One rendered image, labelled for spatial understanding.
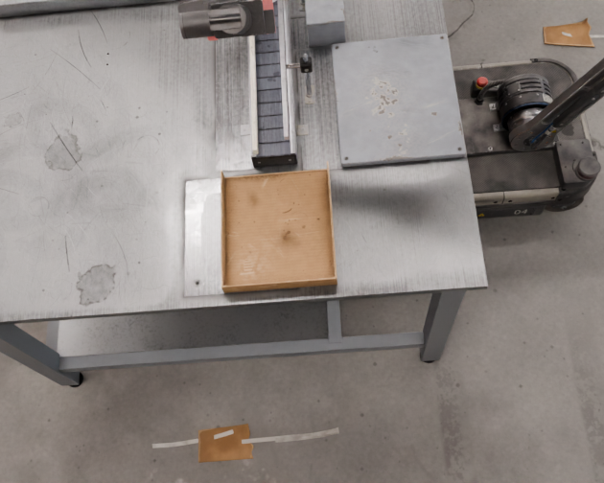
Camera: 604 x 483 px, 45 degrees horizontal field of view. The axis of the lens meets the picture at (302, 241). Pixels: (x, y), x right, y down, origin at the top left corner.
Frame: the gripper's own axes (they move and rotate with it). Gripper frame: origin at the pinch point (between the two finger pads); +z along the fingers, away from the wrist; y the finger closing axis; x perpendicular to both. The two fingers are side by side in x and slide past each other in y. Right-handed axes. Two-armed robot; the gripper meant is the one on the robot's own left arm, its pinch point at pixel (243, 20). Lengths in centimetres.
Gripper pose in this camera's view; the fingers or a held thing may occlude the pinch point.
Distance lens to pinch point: 160.6
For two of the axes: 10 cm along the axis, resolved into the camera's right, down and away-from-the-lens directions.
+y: -9.9, 1.0, 0.6
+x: 1.1, 9.6, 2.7
